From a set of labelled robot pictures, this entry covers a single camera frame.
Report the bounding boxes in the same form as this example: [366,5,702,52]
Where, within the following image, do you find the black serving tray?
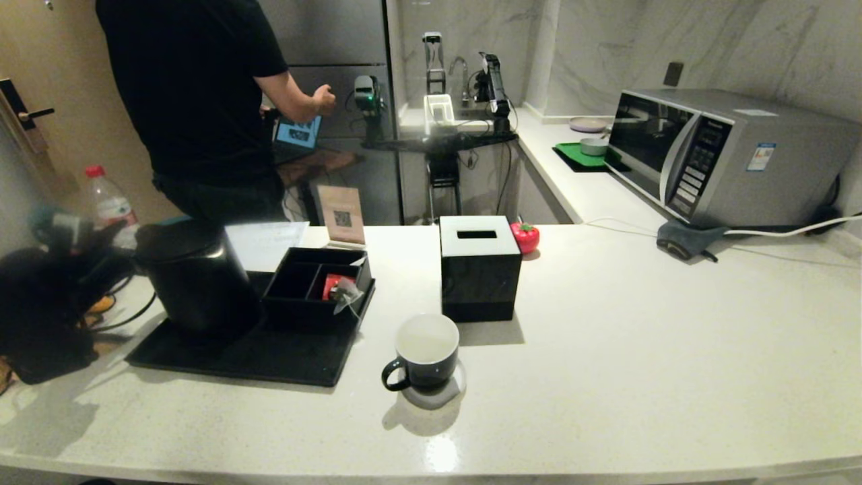
[125,269,376,388]

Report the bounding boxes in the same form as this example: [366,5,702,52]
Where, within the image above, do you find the green tray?
[554,142,624,174]

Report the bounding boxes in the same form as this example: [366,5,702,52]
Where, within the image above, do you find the black compartment box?
[263,247,373,331]

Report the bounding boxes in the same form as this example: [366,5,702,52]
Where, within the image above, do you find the red tomato shaped ornament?
[510,222,540,256]

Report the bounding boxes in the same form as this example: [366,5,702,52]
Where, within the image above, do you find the black tissue box white lid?
[439,216,522,323]

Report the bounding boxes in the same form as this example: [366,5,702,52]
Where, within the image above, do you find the grey tea bag sachet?
[333,277,364,316]

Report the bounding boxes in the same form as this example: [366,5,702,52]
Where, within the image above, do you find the open laptop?
[273,116,323,162]

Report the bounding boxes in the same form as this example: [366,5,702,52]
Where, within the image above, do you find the white dish rack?
[423,95,457,134]

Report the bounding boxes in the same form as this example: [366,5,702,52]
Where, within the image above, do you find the brown QR code sign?
[317,185,367,247]

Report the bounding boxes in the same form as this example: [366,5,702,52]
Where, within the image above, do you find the grey refrigerator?
[253,0,405,226]

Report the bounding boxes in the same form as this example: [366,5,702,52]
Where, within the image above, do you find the black electric kettle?
[135,219,263,337]

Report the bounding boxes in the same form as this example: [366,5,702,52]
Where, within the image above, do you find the thin white cable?
[583,217,667,232]

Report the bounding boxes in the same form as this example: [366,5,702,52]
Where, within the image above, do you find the grey folded cloth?
[655,220,729,263]

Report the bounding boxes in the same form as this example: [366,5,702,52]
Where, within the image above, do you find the silver microwave oven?
[604,89,859,228]

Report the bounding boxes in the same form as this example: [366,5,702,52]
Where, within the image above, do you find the white round coaster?
[397,360,467,410]

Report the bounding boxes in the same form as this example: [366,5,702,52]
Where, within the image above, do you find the person's right forearm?
[255,71,321,125]

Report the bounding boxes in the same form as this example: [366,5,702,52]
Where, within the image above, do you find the black stand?
[427,152,464,218]

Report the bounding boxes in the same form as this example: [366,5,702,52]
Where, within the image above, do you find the plastic bottle red cap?
[85,165,139,230]

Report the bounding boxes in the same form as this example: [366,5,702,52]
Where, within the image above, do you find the black mounting bar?
[364,132,519,153]

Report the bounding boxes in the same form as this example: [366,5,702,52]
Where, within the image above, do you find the dark mug white inside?
[381,314,460,393]

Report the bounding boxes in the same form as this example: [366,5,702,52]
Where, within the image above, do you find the thick white power cable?
[724,214,862,237]

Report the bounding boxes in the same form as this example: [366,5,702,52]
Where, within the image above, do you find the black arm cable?
[88,269,159,332]

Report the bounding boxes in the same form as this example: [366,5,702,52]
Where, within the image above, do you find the chrome sink faucet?
[449,57,471,108]

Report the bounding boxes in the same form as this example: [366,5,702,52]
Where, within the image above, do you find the white paper sheet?
[226,222,310,272]

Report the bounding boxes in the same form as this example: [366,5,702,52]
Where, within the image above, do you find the black door handle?
[0,78,55,131]

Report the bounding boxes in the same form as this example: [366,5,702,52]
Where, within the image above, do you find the red sachet packet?
[323,273,356,302]

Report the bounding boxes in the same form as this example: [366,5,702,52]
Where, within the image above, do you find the person in black shirt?
[94,0,290,223]

